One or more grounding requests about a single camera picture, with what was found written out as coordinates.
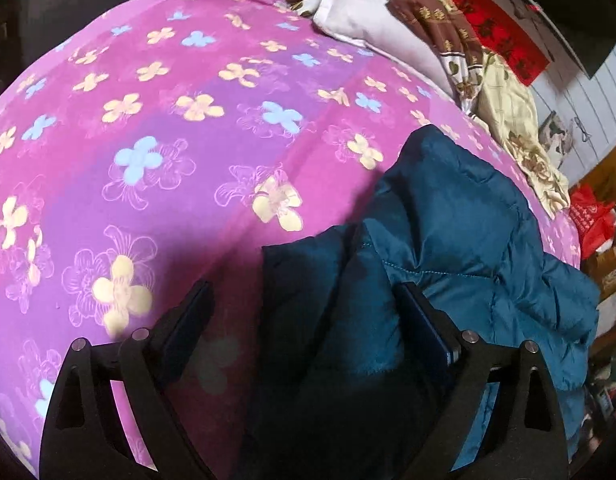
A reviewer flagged teal puffer jacket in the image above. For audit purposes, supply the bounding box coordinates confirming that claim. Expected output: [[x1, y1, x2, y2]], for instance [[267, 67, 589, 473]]
[[234, 126, 599, 479]]

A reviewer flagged red shopping bag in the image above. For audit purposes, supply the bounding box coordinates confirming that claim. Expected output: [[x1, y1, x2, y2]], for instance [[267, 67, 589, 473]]
[[568, 184, 616, 260]]

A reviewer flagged pink floral bed sheet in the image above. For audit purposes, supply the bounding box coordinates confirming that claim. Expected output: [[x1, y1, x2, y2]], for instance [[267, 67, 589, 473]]
[[0, 0, 579, 477]]

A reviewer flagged red calligraphy banner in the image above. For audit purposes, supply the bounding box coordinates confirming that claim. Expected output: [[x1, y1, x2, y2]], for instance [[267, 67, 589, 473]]
[[453, 0, 549, 87]]

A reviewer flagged yellow brown floral quilt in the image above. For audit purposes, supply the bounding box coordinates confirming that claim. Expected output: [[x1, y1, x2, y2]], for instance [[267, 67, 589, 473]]
[[284, 0, 570, 218]]

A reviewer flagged white pillow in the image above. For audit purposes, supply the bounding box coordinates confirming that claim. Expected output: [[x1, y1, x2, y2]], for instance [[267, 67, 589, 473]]
[[314, 0, 453, 96]]

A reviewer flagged wall picture poster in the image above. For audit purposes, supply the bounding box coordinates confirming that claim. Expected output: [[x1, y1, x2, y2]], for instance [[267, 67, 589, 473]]
[[538, 110, 574, 168]]

